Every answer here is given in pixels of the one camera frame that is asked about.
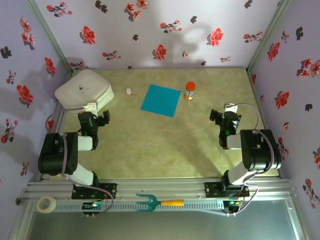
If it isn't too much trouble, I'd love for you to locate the white tape roll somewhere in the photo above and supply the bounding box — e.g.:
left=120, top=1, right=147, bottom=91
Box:
left=36, top=196, right=57, bottom=214

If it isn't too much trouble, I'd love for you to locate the aluminium corner post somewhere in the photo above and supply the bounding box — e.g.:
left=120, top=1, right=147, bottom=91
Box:
left=246, top=0, right=295, bottom=76
left=23, top=0, right=75, bottom=77

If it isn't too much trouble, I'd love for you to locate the slotted grey cable tray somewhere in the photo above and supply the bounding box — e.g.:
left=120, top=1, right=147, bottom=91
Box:
left=34, top=201, right=226, bottom=214

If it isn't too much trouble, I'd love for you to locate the blue paper sheet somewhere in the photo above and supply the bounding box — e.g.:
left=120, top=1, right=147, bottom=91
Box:
left=139, top=84, right=182, bottom=118

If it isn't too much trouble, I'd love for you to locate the white plastic lidded box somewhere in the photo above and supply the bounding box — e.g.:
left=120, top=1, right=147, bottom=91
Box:
left=54, top=69, right=115, bottom=118

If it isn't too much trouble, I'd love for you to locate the orange capped bottle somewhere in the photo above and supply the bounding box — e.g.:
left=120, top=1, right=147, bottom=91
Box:
left=183, top=81, right=196, bottom=101

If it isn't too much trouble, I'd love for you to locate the grey metal sheet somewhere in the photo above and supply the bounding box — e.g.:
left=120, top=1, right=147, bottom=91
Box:
left=8, top=198, right=307, bottom=240

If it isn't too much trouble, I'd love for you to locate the aluminium front rail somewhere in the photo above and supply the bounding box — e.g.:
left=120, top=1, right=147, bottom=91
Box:
left=23, top=177, right=297, bottom=201

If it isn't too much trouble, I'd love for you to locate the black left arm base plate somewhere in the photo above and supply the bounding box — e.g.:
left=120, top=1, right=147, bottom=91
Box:
left=71, top=182, right=118, bottom=200

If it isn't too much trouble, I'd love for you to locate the teal garden fork yellow handle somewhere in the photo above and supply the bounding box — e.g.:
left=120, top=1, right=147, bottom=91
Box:
left=135, top=192, right=185, bottom=213

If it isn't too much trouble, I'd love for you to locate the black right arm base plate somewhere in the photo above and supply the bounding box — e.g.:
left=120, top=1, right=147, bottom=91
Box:
left=204, top=181, right=251, bottom=198

